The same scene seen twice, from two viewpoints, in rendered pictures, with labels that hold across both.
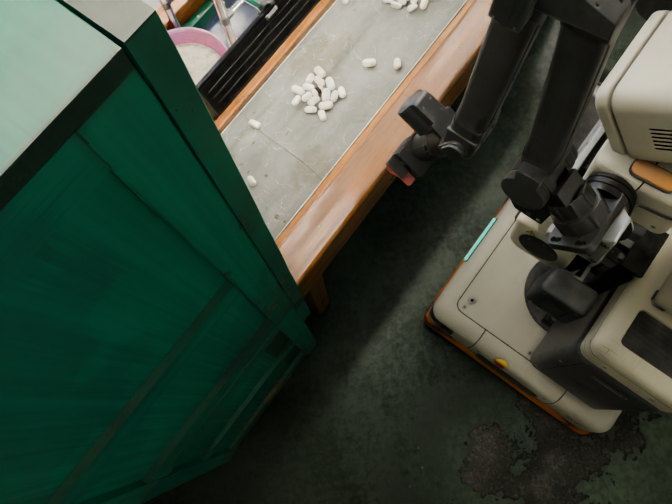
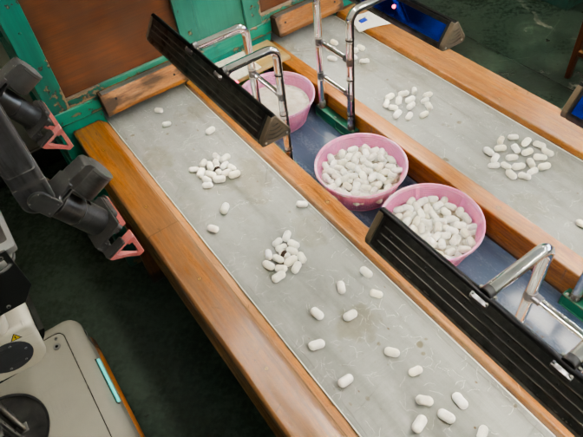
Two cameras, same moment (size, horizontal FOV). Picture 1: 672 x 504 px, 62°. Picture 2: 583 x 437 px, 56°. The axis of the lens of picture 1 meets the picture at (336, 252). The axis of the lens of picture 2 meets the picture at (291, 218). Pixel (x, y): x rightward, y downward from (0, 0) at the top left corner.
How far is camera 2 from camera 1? 1.75 m
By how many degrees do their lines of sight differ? 48
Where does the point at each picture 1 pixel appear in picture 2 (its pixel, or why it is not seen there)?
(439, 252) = (150, 386)
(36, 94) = not seen: outside the picture
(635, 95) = not seen: outside the picture
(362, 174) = (124, 180)
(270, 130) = (201, 140)
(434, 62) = (193, 252)
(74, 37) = not seen: outside the picture
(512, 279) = (50, 389)
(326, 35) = (271, 186)
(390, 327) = (109, 322)
